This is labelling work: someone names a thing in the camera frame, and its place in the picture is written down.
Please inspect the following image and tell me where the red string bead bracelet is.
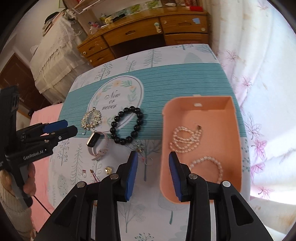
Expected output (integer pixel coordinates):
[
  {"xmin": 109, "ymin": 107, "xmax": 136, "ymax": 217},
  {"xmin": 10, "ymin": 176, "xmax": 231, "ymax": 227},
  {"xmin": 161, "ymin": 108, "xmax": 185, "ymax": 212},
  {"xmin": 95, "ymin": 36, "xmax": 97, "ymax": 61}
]
[{"xmin": 89, "ymin": 169, "xmax": 100, "ymax": 183}]

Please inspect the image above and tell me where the gold leaf pearl bracelet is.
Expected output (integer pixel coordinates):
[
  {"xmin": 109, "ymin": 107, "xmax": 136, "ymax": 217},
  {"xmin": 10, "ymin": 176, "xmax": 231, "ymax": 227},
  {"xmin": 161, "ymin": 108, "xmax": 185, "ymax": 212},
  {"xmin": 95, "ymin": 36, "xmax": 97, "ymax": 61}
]
[{"xmin": 81, "ymin": 106, "xmax": 103, "ymax": 136}]

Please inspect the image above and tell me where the pearl bracelet gold pendant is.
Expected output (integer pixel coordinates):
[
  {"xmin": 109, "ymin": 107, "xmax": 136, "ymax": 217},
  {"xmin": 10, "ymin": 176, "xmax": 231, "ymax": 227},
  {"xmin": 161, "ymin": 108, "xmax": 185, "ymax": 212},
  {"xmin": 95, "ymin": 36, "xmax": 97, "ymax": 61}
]
[{"xmin": 189, "ymin": 156, "xmax": 223, "ymax": 183}]

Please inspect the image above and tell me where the black bead bracelet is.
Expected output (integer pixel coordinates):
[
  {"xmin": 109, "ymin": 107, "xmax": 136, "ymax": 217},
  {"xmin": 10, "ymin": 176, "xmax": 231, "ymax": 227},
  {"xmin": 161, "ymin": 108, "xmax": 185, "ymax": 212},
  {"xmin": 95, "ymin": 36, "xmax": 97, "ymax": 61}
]
[{"xmin": 109, "ymin": 105, "xmax": 144, "ymax": 146}]

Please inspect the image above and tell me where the pink plastic tray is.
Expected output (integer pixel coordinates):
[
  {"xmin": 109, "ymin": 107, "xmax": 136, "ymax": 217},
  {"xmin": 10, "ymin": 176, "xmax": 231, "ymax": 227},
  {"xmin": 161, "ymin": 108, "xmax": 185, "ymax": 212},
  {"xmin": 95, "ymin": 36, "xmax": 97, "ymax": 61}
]
[{"xmin": 159, "ymin": 96, "xmax": 242, "ymax": 204}]

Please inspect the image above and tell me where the long pearl necklace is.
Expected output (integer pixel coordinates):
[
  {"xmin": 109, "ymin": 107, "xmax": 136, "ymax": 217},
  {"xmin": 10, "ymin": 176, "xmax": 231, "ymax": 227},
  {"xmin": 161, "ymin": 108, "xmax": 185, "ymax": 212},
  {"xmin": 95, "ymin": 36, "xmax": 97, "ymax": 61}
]
[{"xmin": 169, "ymin": 124, "xmax": 203, "ymax": 154}]

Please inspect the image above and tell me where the beige knit sleeve forearm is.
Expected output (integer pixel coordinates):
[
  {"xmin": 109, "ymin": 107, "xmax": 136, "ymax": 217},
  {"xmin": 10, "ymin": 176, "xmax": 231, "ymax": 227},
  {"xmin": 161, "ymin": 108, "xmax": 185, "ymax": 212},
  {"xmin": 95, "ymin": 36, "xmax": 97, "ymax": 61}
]
[{"xmin": 1, "ymin": 170, "xmax": 33, "ymax": 240}]

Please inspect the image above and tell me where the left hand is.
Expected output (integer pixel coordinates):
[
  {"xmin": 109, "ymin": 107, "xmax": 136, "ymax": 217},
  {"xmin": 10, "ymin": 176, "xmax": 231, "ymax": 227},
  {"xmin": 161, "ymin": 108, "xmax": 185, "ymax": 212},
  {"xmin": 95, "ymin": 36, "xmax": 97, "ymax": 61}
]
[{"xmin": 23, "ymin": 163, "xmax": 36, "ymax": 196}]

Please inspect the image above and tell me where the pink bed blanket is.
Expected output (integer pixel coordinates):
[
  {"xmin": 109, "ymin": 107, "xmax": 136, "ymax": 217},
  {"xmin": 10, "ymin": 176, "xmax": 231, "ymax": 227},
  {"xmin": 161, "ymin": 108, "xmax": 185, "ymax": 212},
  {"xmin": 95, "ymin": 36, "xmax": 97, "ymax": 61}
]
[{"xmin": 30, "ymin": 103, "xmax": 63, "ymax": 232}]

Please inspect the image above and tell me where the tree pattern tablecloth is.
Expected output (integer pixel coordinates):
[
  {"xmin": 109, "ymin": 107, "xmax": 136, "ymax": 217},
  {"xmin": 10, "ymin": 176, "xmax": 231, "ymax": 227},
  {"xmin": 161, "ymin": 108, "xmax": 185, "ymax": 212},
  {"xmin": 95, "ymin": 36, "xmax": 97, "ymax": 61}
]
[{"xmin": 47, "ymin": 43, "xmax": 251, "ymax": 241}]

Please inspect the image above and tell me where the wooden desk with drawers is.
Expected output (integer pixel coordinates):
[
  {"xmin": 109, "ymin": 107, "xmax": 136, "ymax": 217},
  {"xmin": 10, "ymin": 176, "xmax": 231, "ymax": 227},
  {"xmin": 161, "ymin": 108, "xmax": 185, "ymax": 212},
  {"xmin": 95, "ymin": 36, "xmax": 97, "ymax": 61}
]
[{"xmin": 78, "ymin": 6, "xmax": 210, "ymax": 67}]

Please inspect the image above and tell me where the white leaf pattern curtain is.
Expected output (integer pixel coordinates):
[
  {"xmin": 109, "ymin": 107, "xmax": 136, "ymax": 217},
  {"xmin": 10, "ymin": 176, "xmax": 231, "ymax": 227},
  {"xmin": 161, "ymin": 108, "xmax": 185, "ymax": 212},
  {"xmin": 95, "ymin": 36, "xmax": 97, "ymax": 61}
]
[{"xmin": 203, "ymin": 0, "xmax": 296, "ymax": 235}]

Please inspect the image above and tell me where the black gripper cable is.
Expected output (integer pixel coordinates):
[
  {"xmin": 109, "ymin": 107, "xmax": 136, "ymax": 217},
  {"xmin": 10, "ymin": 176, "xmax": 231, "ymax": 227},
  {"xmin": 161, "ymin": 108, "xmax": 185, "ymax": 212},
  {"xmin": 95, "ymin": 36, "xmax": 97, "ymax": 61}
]
[{"xmin": 32, "ymin": 195, "xmax": 53, "ymax": 216}]

